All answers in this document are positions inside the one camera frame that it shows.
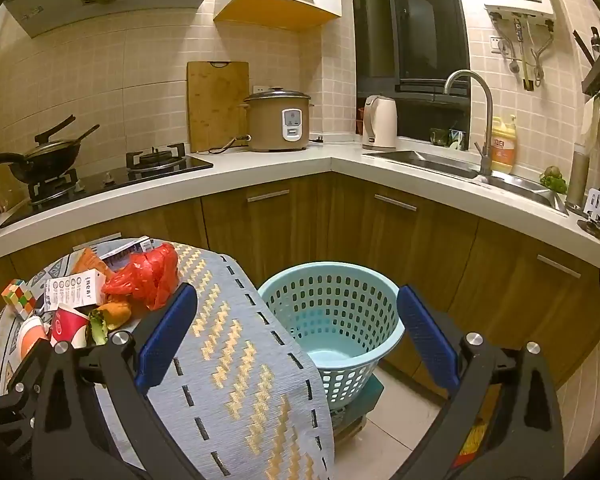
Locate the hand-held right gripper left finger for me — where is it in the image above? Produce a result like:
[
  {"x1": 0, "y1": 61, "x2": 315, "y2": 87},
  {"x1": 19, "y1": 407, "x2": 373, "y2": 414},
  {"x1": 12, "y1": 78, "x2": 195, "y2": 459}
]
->
[{"x1": 30, "y1": 284, "x2": 198, "y2": 480}]

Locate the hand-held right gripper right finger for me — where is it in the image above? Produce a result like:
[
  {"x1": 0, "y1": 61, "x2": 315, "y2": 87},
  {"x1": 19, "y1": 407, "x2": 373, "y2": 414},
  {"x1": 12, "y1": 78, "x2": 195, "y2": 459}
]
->
[{"x1": 395, "y1": 285, "x2": 566, "y2": 480}]

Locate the orange peel piece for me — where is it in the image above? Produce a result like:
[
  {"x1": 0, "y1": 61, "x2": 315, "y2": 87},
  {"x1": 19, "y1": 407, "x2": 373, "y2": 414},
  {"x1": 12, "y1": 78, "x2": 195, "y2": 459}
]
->
[{"x1": 102, "y1": 300, "x2": 132, "y2": 329}]

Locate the red plastic bag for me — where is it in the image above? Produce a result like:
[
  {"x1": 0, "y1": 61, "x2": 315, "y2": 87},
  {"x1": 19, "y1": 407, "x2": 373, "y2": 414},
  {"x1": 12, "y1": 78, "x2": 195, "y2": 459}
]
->
[{"x1": 102, "y1": 243, "x2": 181, "y2": 312}]

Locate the light blue plastic basket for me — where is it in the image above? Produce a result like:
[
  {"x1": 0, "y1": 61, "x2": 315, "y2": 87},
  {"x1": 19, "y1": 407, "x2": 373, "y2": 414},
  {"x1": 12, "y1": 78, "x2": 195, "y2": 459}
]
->
[{"x1": 257, "y1": 261, "x2": 406, "y2": 408}]

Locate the orange snack packet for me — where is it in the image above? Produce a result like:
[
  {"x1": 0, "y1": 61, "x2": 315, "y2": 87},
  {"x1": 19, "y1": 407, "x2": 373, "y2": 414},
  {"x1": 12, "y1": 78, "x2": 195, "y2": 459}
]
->
[{"x1": 72, "y1": 247, "x2": 116, "y2": 280}]

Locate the orange and white cup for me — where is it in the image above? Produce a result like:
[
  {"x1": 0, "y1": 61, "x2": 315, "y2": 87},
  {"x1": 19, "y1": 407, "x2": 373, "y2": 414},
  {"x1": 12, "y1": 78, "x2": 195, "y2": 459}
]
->
[{"x1": 17, "y1": 317, "x2": 51, "y2": 361}]

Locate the colourful puzzle cube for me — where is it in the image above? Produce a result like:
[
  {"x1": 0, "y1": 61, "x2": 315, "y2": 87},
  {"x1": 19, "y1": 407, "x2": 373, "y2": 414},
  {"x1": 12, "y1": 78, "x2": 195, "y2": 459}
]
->
[{"x1": 1, "y1": 279, "x2": 38, "y2": 318}]

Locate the green vegetable scrap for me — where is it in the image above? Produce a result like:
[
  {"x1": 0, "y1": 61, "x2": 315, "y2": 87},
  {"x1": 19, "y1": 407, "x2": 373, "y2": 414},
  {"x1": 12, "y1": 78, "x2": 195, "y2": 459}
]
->
[{"x1": 87, "y1": 310, "x2": 111, "y2": 346}]

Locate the red paper cup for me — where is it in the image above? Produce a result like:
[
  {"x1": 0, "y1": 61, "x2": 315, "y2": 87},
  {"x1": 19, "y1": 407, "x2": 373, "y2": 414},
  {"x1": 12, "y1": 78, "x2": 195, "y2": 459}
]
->
[{"x1": 50, "y1": 302, "x2": 91, "y2": 348}]

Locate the dark striped carton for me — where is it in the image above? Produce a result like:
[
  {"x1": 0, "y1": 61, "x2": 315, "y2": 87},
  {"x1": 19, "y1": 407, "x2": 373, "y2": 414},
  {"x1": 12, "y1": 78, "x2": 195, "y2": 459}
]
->
[{"x1": 99, "y1": 237, "x2": 155, "y2": 267}]

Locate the grey woven table mat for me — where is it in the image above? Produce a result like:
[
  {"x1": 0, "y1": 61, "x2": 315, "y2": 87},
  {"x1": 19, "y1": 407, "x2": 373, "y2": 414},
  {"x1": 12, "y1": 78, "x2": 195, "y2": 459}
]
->
[{"x1": 94, "y1": 242, "x2": 336, "y2": 480}]

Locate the teal stool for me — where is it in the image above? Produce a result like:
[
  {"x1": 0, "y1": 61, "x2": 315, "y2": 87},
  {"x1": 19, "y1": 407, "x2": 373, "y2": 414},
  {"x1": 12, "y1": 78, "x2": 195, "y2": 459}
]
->
[{"x1": 330, "y1": 374, "x2": 386, "y2": 442}]

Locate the white medicine box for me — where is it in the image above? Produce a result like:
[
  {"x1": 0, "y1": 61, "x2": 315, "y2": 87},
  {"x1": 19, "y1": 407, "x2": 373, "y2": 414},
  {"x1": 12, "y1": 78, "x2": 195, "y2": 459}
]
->
[{"x1": 44, "y1": 269, "x2": 107, "y2": 311}]

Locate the colourful floor packet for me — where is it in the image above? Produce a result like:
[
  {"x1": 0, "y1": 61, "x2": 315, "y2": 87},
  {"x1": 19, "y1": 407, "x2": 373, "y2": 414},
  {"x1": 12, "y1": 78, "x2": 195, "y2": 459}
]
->
[{"x1": 455, "y1": 385, "x2": 502, "y2": 461}]

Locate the wooden base cabinet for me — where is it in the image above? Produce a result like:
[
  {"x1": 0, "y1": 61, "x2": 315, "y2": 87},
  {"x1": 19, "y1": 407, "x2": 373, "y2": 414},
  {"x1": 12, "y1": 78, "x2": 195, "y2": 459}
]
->
[{"x1": 0, "y1": 171, "x2": 600, "y2": 391}]

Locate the black gas stove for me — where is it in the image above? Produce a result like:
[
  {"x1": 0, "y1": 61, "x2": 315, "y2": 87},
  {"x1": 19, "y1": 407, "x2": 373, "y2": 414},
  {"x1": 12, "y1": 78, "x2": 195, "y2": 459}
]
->
[{"x1": 0, "y1": 142, "x2": 214, "y2": 229}]

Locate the stainless steel sink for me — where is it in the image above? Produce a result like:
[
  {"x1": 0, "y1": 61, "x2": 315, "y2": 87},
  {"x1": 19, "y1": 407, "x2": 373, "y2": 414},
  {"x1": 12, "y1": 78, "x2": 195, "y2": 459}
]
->
[{"x1": 364, "y1": 150, "x2": 569, "y2": 212}]

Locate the black wok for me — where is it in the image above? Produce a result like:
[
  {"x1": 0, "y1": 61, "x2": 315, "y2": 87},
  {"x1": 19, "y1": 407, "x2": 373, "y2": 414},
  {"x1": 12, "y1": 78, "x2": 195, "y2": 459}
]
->
[{"x1": 0, "y1": 115, "x2": 101, "y2": 187}]

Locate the green vegetable bunch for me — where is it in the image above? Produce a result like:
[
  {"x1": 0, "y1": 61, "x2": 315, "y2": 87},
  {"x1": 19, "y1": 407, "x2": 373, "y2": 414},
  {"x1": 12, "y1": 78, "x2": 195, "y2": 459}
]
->
[{"x1": 540, "y1": 166, "x2": 569, "y2": 195}]

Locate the yellow dish soap bottle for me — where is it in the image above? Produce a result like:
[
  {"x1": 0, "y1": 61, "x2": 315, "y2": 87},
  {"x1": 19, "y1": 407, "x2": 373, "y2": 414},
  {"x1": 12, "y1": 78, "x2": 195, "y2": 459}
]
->
[{"x1": 491, "y1": 115, "x2": 519, "y2": 175}]

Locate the white electric kettle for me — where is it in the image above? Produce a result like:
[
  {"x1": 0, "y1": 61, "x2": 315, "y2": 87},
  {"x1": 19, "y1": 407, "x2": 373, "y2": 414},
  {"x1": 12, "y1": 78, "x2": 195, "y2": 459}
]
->
[{"x1": 362, "y1": 95, "x2": 398, "y2": 151}]

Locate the steel cylinder holder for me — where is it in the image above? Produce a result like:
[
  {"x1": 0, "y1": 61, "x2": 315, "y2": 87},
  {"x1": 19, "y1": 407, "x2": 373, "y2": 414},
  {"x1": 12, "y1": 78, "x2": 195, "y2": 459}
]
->
[{"x1": 566, "y1": 142, "x2": 591, "y2": 211}]

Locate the wooden cutting board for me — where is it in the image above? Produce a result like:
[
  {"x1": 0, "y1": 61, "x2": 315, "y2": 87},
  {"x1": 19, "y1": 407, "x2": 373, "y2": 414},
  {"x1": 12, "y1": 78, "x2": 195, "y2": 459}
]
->
[{"x1": 187, "y1": 61, "x2": 251, "y2": 154}]

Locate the brown rice cooker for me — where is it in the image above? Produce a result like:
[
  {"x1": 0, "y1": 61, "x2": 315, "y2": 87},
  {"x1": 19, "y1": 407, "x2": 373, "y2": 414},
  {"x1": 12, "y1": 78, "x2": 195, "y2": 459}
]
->
[{"x1": 239, "y1": 87, "x2": 315, "y2": 153}]

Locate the steel sink faucet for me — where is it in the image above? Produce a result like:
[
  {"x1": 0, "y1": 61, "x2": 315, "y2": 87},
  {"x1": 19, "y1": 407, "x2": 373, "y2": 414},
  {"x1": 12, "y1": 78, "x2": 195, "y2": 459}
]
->
[{"x1": 444, "y1": 70, "x2": 496, "y2": 177}]

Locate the dark window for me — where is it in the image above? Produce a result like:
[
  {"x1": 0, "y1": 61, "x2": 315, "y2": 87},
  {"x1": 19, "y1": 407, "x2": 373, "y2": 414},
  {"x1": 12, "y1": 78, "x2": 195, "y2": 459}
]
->
[{"x1": 350, "y1": 0, "x2": 472, "y2": 152}]

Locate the rice cooker power cable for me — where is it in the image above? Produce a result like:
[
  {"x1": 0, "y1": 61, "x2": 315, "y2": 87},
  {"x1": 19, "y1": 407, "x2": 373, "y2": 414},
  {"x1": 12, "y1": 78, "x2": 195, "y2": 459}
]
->
[{"x1": 207, "y1": 134, "x2": 252, "y2": 155}]

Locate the white wall water heater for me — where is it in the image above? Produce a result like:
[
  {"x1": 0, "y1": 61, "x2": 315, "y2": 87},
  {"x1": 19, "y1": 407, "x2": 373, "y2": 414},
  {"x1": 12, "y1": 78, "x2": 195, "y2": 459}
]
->
[{"x1": 484, "y1": 0, "x2": 556, "y2": 92}]

